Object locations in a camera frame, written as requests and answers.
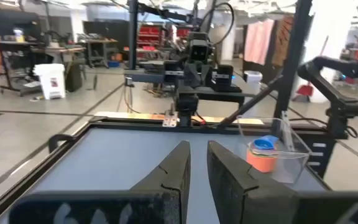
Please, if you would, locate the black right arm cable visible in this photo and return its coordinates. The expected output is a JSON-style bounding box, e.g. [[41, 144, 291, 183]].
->
[[197, 1, 235, 44]]

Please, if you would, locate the white bucket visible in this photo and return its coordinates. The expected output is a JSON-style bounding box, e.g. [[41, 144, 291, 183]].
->
[[243, 70, 264, 94]]

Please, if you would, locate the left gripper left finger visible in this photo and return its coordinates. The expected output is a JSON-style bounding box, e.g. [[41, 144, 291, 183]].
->
[[9, 140, 191, 224]]

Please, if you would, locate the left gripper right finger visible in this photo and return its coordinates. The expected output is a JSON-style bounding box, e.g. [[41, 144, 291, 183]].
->
[[206, 140, 358, 224]]

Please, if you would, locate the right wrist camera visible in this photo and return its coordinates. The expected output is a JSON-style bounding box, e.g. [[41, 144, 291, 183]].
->
[[186, 30, 214, 64]]

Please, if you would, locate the orange measuring cup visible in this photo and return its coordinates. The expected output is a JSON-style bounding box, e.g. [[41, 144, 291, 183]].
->
[[246, 154, 278, 174]]

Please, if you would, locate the white bin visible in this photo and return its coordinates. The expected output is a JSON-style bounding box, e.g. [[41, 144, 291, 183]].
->
[[33, 63, 67, 100]]

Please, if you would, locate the red storage shelf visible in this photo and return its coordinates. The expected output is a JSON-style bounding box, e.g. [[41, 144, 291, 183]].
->
[[137, 24, 193, 53]]

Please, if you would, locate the pink hanging cloth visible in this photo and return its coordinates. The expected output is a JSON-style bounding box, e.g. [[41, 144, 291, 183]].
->
[[244, 19, 275, 66]]

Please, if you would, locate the clear plastic basket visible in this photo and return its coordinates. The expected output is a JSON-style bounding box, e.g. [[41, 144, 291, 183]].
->
[[236, 116, 312, 184]]

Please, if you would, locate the brown hanging cloth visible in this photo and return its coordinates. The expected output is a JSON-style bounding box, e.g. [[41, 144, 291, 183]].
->
[[272, 17, 295, 68]]

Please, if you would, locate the black rig frame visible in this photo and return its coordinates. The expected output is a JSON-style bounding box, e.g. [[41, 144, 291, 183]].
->
[[0, 0, 338, 224]]

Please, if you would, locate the yellow measuring cup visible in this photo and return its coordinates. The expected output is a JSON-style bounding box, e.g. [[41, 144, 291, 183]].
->
[[248, 148, 277, 154]]

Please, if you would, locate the blue measuring cup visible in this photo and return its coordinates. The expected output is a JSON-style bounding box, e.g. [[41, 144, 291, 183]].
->
[[252, 135, 280, 152]]

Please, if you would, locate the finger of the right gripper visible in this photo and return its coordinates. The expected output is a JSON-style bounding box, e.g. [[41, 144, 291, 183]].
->
[[163, 60, 200, 88], [199, 64, 234, 91]]

